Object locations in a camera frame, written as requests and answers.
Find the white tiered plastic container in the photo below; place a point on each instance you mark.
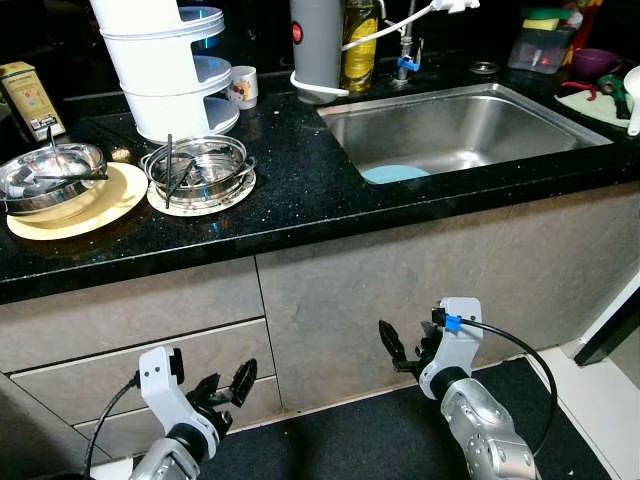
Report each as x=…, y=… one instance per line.
x=150, y=70

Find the white patterned plate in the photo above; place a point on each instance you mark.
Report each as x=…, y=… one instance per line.
x=232, y=203

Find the light green cloth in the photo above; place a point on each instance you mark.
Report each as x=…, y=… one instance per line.
x=578, y=108

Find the yellow oil bottle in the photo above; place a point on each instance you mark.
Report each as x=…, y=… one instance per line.
x=359, y=50

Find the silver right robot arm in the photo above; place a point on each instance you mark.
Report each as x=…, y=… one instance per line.
x=490, y=430

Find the grey cabinet door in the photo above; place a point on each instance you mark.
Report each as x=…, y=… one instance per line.
x=430, y=270

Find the yellow green sponge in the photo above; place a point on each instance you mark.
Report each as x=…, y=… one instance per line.
x=545, y=20

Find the white printed mug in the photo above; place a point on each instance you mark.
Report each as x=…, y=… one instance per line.
x=242, y=88

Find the red yellow packet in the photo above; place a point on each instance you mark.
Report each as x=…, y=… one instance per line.
x=582, y=18

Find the yellow tea box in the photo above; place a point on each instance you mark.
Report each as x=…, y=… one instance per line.
x=30, y=100

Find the black floor mat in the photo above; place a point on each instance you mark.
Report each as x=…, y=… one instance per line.
x=340, y=440

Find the grey drawer front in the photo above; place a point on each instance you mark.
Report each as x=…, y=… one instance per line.
x=80, y=385
x=262, y=410
x=110, y=315

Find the grey cylinder canister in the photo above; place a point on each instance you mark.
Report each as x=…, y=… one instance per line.
x=315, y=50

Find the stainless steel sink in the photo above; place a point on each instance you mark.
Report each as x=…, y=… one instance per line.
x=470, y=130

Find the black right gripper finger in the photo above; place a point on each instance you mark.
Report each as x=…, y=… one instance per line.
x=395, y=343

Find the dark chopstick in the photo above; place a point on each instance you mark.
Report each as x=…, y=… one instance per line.
x=170, y=172
x=60, y=180
x=194, y=174

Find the pale yellow plate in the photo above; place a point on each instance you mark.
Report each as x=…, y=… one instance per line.
x=110, y=205

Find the small brown lump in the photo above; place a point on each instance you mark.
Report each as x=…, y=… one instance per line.
x=119, y=154

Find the round steel drain cap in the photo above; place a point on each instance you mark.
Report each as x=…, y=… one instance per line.
x=485, y=68

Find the wide steel bowl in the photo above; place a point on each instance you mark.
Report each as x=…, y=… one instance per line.
x=75, y=160

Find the clear plastic container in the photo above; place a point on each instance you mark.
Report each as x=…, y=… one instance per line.
x=540, y=50

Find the white faucet diverter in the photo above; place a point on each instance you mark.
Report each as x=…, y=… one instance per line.
x=455, y=6

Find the black door frame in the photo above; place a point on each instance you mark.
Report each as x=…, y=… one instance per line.
x=608, y=325

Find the white ladle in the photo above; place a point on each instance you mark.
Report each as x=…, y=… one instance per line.
x=632, y=90

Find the light blue plate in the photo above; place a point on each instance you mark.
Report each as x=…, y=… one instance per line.
x=395, y=174

